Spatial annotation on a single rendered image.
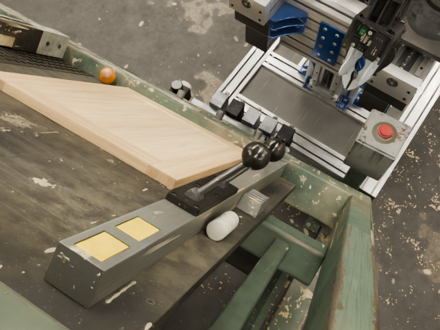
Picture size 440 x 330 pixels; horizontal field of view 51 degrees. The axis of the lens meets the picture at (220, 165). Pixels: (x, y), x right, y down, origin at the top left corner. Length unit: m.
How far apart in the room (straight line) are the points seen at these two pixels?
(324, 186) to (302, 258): 0.36
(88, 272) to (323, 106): 1.87
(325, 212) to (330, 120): 0.92
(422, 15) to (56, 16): 2.08
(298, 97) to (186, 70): 0.65
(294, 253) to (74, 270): 0.64
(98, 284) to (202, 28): 2.35
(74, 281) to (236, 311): 0.28
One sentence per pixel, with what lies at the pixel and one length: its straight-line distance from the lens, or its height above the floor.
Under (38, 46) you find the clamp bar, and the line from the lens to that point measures 1.48.
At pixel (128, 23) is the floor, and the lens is 2.77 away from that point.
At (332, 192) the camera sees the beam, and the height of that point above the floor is 0.90.
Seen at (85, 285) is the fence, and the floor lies 1.70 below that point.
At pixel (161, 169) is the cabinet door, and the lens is 0.80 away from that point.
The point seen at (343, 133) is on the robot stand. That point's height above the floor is 0.21.
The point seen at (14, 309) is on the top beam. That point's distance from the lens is 0.24.
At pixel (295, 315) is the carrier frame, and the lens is 1.33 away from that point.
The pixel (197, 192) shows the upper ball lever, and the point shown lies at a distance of 0.63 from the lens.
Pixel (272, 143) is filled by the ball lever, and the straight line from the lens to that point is 0.71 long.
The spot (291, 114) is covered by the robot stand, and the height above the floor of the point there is 0.21.
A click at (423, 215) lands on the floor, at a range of 2.35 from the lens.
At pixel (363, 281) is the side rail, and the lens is 0.68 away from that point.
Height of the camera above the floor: 2.10
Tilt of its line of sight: 68 degrees down
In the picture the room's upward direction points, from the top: 5 degrees counter-clockwise
